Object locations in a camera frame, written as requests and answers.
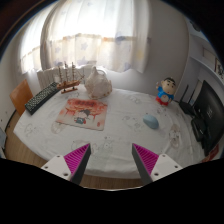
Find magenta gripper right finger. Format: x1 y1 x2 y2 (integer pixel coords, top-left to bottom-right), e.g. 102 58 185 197
132 143 182 185

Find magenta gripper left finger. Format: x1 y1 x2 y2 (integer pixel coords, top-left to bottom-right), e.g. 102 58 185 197
42 144 91 185

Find black computer monitor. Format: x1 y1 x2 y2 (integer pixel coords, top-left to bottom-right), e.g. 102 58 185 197
191 81 224 155

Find black computer keyboard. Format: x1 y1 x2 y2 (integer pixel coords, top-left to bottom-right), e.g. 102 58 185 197
25 82 59 115

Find black wifi router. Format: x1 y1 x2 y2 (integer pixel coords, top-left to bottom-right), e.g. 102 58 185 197
179 86 195 116

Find cartoon boy figurine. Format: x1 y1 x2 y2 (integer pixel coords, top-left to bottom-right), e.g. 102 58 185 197
156 77 176 106

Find wooden model sailing ship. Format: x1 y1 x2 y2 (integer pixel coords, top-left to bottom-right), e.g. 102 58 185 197
57 63 84 94

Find white conch shell ornament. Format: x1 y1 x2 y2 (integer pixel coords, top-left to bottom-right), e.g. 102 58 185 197
85 66 112 99

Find orange wooden chair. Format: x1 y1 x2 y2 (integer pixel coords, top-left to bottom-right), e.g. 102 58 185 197
10 80 33 115

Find white sheer curtain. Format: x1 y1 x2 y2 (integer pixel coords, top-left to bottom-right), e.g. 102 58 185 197
18 0 151 73

